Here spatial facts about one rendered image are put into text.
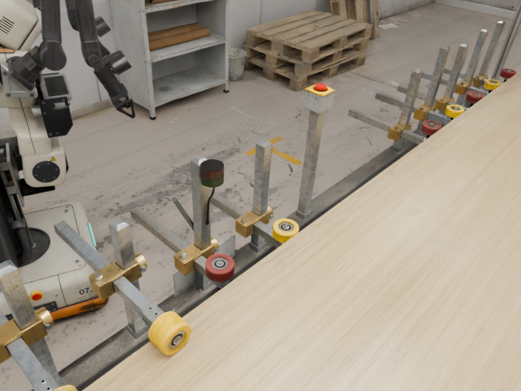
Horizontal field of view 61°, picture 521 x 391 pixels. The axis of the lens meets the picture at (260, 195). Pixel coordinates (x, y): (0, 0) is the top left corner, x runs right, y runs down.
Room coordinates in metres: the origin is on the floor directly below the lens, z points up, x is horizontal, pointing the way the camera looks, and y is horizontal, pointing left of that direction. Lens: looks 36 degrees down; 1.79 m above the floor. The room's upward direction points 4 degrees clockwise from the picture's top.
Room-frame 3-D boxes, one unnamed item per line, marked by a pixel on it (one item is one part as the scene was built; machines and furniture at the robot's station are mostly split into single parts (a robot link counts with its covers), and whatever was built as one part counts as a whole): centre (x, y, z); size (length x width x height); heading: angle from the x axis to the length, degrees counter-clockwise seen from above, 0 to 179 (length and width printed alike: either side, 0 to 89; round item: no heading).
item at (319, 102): (1.36, -0.17, 1.18); 0.07 x 0.07 x 0.08; 49
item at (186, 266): (0.96, 0.18, 0.85); 0.14 x 0.06 x 0.05; 139
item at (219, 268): (0.87, 0.10, 0.85); 0.08 x 0.08 x 0.11
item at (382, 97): (2.12, -0.75, 0.83); 0.43 x 0.03 x 0.04; 49
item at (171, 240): (1.00, 0.25, 0.84); 0.43 x 0.03 x 0.04; 49
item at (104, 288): (0.77, 0.34, 0.95); 0.14 x 0.06 x 0.05; 139
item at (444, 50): (2.11, -0.82, 0.92); 0.04 x 0.04 x 0.48; 49
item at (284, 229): (1.04, -0.08, 0.85); 0.08 x 0.08 x 0.11
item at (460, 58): (2.30, -0.98, 0.88); 0.04 x 0.04 x 0.48; 49
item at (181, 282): (1.01, 0.16, 0.75); 0.26 x 0.01 x 0.10; 139
